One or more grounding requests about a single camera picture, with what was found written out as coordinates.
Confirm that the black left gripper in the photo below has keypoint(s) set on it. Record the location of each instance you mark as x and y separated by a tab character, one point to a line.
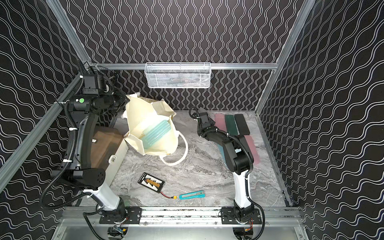
119	100

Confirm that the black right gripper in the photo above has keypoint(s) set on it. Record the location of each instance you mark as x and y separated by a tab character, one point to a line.
211	121

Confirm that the dark green pencil case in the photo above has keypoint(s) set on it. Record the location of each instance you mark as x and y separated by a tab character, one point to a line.
231	125

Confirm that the black pencil case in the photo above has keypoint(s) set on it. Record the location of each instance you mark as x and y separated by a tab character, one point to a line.
242	124

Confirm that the cream canvas tote bag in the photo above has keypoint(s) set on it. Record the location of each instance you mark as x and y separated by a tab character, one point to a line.
141	113

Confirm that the teal pencil case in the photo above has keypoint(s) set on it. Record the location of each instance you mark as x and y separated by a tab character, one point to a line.
221	152

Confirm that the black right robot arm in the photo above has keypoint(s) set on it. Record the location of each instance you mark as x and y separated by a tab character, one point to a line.
240	164

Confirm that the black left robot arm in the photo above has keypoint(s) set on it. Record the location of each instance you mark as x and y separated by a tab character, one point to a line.
82	129

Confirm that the translucent green pencil case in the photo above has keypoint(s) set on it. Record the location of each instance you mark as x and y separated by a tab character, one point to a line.
154	133

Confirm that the teal utility knife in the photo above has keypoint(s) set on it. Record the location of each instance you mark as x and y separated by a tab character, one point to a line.
192	195

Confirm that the black battery pack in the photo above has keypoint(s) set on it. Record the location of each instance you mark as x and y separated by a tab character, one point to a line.
151	182

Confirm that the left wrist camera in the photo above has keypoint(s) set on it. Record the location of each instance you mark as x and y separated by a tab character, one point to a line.
95	85

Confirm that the brown storage box white handle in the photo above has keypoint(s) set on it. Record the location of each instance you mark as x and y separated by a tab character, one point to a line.
105	150

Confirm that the white wire mesh basket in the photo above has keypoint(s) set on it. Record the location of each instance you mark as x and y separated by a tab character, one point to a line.
178	75

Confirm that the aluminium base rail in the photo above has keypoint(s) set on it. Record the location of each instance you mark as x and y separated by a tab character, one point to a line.
183	217

